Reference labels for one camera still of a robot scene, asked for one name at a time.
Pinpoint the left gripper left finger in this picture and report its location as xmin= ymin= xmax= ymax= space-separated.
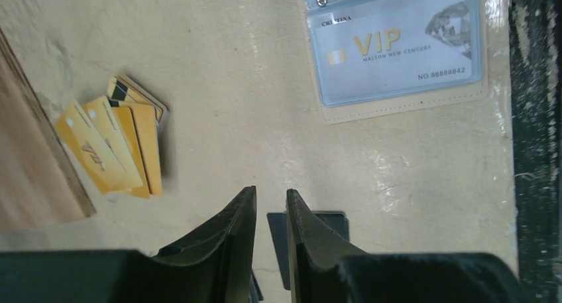
xmin=1 ymin=186 xmax=256 ymax=302

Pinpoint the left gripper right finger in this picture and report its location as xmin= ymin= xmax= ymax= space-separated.
xmin=286 ymin=189 xmax=526 ymax=302

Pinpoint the black VIP card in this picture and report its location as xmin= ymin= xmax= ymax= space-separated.
xmin=267 ymin=204 xmax=363 ymax=302

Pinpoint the single silver VIP card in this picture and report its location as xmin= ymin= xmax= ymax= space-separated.
xmin=308 ymin=0 xmax=482 ymax=107

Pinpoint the wooden board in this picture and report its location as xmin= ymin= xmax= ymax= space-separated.
xmin=1 ymin=34 xmax=95 ymax=233

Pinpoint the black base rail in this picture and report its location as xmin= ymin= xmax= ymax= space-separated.
xmin=508 ymin=0 xmax=561 ymax=302

